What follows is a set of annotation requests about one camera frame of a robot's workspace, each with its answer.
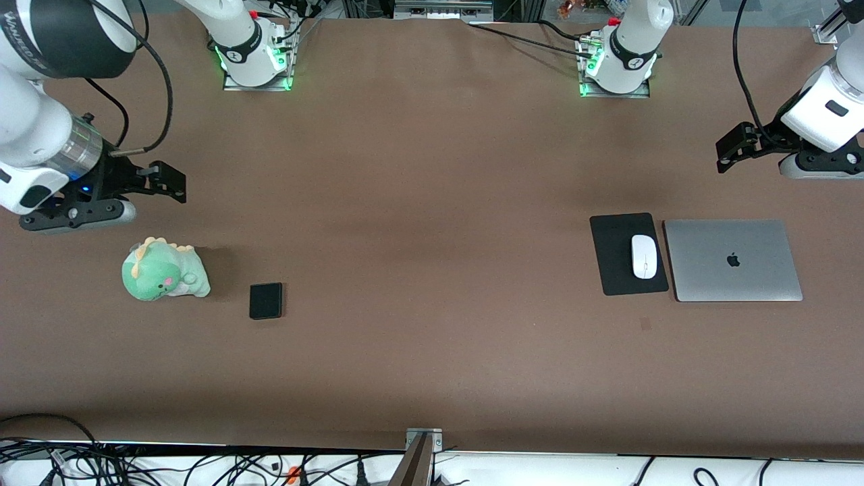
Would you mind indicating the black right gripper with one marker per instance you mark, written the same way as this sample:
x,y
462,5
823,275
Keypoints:
x,y
113,177

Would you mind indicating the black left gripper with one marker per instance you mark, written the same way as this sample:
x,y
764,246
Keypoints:
x,y
768,140

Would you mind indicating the white computer mouse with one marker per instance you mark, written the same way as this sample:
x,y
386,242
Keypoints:
x,y
644,256

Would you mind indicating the small black square box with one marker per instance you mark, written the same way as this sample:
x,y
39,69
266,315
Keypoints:
x,y
266,300

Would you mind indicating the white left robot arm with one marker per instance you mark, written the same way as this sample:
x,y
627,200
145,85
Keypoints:
x,y
634,40

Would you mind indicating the black mouse pad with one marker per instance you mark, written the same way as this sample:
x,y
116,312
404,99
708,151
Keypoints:
x,y
614,256

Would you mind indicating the green dinosaur plush toy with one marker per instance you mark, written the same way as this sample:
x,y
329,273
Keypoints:
x,y
164,270

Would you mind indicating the silver closed laptop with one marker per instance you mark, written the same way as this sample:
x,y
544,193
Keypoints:
x,y
733,260

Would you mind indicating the metal corner clamp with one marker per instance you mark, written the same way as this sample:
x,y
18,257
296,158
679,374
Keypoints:
x,y
825,32

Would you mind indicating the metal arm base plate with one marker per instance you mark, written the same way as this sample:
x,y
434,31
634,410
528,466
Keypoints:
x,y
270,84
641,91

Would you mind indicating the silver metal frame box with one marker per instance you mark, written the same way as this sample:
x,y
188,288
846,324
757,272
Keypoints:
x,y
442,8

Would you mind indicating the metal table edge bracket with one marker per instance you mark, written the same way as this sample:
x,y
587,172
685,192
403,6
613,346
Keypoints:
x,y
424,439

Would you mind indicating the dark camera support post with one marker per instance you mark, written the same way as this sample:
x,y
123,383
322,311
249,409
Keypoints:
x,y
413,466

